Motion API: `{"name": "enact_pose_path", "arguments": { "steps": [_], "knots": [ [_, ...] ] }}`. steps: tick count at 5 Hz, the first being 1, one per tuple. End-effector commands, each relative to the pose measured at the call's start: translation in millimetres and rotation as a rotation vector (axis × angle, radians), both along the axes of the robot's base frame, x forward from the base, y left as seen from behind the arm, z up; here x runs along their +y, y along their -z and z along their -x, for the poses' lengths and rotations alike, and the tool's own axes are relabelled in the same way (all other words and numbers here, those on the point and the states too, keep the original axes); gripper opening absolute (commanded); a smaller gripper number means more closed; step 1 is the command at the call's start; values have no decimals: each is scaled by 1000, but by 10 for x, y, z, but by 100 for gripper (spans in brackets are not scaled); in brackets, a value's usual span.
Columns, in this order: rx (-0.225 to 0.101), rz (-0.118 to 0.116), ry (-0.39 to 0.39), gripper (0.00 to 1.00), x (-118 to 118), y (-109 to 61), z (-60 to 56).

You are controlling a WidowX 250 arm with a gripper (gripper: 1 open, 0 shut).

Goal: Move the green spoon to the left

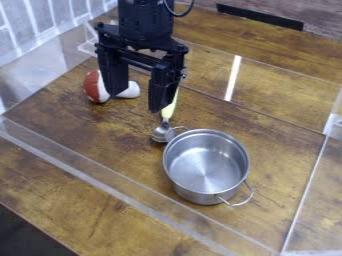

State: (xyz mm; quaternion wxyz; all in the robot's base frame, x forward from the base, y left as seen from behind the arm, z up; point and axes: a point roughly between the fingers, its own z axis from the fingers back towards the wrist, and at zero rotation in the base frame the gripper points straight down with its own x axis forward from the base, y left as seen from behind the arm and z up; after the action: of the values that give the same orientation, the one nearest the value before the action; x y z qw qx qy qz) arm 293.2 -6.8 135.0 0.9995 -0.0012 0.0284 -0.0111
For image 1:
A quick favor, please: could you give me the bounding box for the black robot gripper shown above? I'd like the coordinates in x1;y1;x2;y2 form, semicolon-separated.
95;0;190;113

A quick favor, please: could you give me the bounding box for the green handled metal spoon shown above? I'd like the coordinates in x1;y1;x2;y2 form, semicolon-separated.
151;93;178;143

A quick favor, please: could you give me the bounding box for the stainless steel pot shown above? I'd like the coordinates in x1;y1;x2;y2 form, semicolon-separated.
163;127;254;207

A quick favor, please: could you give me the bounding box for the red white toy mushroom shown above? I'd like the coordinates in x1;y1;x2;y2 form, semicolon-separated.
83;69;141;104

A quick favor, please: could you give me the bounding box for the clear acrylic triangular stand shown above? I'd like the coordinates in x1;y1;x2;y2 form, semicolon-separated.
78;22;99;57

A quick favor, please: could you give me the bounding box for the black strip on table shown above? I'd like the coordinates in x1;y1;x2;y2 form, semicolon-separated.
217;3;305;31

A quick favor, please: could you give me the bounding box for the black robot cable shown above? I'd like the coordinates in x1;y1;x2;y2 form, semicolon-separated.
162;0;197;18

